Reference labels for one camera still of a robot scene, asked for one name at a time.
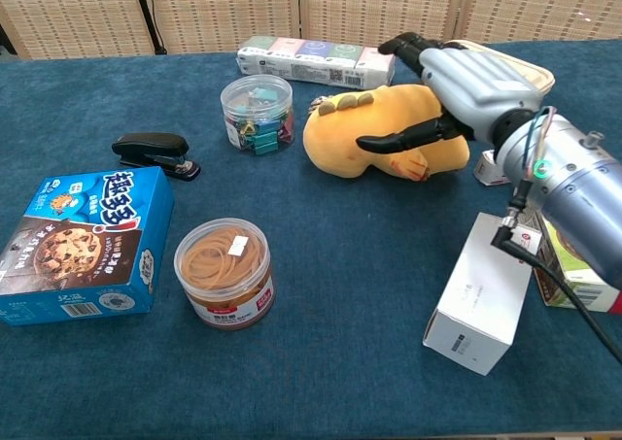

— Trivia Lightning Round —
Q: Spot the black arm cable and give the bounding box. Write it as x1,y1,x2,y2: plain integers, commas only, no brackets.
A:
490,177,622,364

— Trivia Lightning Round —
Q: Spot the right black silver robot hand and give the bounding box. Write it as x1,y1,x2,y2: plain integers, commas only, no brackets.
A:
355,31,544,155

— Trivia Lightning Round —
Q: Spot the yellow plush toy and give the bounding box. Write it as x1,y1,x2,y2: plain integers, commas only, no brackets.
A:
302,84,471,184

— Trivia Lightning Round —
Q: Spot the red green biscuit box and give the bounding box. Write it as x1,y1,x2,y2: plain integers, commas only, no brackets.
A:
532,211,622,314

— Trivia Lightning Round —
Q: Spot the black stapler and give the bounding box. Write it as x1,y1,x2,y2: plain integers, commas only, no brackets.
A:
111,132,202,183

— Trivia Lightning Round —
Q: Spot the clear jar of rubber bands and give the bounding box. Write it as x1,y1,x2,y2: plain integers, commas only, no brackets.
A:
173,218,276,331

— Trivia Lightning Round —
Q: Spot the blue table cloth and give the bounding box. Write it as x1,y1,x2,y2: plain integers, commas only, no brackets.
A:
0,39,622,440

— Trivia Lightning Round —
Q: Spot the beige lidded lunch box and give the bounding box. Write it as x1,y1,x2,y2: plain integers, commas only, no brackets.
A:
444,40,556,97

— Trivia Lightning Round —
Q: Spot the black tripod stand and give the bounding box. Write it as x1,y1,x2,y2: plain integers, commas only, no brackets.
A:
128,0,167,55

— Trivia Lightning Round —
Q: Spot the bamboo folding screen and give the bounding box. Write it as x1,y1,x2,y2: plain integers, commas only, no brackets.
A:
0,0,622,61

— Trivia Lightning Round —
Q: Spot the long white carton box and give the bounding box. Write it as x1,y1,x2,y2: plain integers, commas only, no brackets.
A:
421,211,543,377

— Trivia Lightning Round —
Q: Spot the small white box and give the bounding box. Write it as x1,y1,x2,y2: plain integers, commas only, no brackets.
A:
473,149,512,187

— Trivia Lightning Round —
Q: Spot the clear jar of binder clips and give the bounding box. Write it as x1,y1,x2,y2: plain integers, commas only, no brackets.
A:
220,74,296,157

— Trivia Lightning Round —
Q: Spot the blue chocolate cookie box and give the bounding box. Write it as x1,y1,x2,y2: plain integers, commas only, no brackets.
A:
0,165,175,327

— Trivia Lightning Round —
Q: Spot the multicolour tissue pack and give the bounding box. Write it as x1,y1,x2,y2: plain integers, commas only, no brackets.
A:
236,35,397,89

